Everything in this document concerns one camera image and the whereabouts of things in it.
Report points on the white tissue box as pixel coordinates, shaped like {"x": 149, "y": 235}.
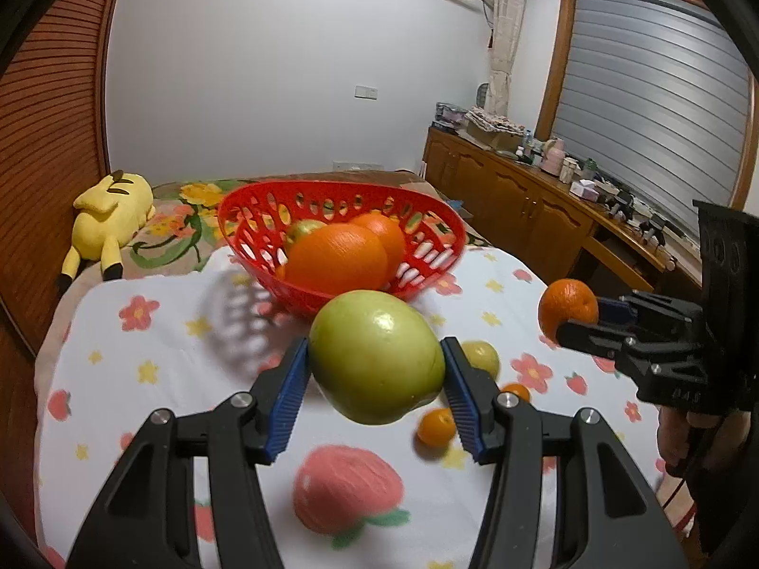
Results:
{"x": 584, "y": 189}

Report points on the large orange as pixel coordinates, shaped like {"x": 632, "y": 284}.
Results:
{"x": 388, "y": 237}
{"x": 335, "y": 258}

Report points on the pink thermos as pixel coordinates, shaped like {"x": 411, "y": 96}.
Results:
{"x": 553, "y": 157}

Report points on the red plastic basket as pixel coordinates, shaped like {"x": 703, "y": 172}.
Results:
{"x": 290, "y": 299}

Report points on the floral bedsheet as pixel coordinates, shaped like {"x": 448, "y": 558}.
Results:
{"x": 172, "y": 231}

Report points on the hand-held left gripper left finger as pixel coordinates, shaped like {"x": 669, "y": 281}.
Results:
{"x": 287, "y": 403}

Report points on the cardboard box with cloth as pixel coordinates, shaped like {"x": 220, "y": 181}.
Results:
{"x": 492, "y": 129}

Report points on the white wall socket strip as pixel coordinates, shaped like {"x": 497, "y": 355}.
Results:
{"x": 357, "y": 164}

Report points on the large green jujube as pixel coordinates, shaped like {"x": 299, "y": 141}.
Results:
{"x": 376, "y": 355}

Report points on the grey window blind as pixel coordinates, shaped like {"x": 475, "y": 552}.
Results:
{"x": 640, "y": 101}

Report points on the medium tangerine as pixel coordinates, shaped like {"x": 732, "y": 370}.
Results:
{"x": 563, "y": 305}

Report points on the strawberry print white cloth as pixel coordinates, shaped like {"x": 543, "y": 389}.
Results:
{"x": 148, "y": 367}

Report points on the small black gadget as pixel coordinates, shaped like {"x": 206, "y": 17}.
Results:
{"x": 655, "y": 231}
{"x": 619, "y": 204}

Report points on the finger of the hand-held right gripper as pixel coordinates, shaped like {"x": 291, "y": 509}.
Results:
{"x": 593, "y": 335}
{"x": 614, "y": 310}

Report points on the yellow-green jujube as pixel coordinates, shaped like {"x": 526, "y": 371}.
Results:
{"x": 483, "y": 358}

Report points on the person's right hand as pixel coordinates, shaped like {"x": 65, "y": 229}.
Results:
{"x": 676, "y": 432}

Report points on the stacked storage boxes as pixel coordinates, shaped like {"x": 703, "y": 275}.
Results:
{"x": 449, "y": 115}

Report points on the white curtain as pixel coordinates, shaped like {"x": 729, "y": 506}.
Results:
{"x": 504, "y": 41}

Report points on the olive green lemon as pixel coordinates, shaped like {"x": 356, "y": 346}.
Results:
{"x": 303, "y": 232}

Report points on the white wall switch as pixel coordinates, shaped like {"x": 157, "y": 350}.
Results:
{"x": 366, "y": 92}

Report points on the brown louvered wardrobe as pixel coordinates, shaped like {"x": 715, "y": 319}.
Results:
{"x": 53, "y": 101}

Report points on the small tangerine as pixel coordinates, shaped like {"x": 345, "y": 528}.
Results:
{"x": 436, "y": 427}
{"x": 516, "y": 392}

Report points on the small desk fan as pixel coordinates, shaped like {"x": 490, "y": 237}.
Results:
{"x": 484, "y": 96}

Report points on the wooden cabinet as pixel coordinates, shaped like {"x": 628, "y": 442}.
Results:
{"x": 504, "y": 189}

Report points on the yellow plush toy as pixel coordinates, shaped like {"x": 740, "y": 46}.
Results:
{"x": 112, "y": 213}

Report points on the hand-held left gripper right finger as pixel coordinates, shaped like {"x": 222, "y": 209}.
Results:
{"x": 465, "y": 403}

